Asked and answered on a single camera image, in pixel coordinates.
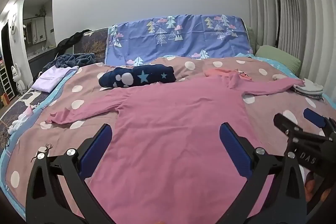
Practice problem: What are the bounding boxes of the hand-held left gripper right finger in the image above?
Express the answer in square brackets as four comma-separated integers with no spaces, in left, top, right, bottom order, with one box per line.
[219,123,308,224]

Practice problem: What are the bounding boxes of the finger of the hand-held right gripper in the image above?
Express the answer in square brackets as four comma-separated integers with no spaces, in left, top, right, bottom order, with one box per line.
[273,113,306,138]
[303,108,336,136]

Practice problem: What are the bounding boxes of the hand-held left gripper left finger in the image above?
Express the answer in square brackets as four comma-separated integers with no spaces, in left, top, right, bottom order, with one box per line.
[25,124,113,224]

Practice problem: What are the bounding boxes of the pink long-sleeve shirt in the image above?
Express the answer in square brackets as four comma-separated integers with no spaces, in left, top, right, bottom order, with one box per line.
[50,69,311,224]

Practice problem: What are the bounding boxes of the folded white clothes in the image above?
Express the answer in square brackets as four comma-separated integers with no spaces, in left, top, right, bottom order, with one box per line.
[293,78,324,96]

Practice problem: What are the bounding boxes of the polka dot bed cover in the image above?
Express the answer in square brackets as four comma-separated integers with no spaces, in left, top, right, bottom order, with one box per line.
[0,54,336,214]

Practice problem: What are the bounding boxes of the green pillow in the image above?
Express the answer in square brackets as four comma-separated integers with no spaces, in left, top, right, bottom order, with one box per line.
[255,45,302,75]

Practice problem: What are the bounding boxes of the coral knit garment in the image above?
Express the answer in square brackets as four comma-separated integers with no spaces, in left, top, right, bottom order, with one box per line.
[205,68,253,89]

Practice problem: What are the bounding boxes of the white plush toy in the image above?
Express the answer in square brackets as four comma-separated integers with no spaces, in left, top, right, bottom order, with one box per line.
[7,105,36,135]

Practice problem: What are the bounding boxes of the navy star-print garment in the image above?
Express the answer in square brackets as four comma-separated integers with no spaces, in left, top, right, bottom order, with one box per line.
[99,64,177,88]

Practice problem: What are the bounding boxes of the lavender folded cloth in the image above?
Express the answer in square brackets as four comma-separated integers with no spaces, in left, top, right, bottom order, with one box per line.
[33,66,79,93]

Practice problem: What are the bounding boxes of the dark blue fluffy blanket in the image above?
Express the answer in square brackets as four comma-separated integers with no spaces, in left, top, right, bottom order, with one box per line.
[42,53,98,73]

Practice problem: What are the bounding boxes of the white cat figurine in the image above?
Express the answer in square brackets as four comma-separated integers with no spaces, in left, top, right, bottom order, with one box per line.
[11,63,28,94]

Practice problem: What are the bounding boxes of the black garment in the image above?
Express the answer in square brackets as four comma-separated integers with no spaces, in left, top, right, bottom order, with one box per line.
[55,29,92,59]

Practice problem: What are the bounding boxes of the white ladder shelf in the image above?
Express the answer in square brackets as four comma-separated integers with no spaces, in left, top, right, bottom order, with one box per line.
[0,65,15,101]

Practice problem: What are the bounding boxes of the white pleated curtain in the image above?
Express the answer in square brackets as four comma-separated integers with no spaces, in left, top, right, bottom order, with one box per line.
[241,0,336,111]

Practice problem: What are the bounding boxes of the black floor lamp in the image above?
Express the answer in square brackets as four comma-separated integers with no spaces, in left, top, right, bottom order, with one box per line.
[272,0,285,48]

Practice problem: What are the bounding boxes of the blue tree-print quilt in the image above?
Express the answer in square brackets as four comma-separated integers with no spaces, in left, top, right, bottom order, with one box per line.
[104,14,255,66]

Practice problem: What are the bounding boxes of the white bear wall clock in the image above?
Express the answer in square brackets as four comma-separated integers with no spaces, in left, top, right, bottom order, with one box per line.
[8,13,18,42]

